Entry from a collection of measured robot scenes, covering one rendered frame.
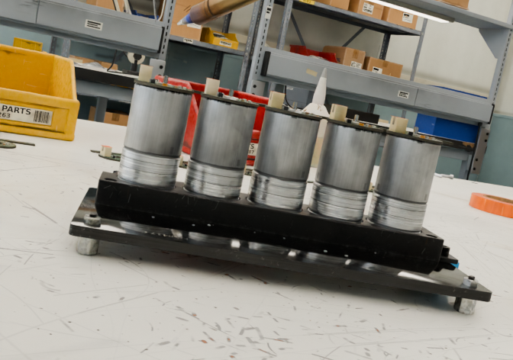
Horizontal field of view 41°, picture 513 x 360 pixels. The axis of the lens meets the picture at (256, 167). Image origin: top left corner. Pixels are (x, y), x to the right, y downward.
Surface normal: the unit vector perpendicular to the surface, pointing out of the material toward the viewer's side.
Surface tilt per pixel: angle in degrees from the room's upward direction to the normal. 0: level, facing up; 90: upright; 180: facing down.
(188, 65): 90
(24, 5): 90
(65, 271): 0
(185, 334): 0
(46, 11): 90
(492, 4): 90
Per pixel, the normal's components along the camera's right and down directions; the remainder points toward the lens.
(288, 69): 0.44, 0.20
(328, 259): 0.20, -0.97
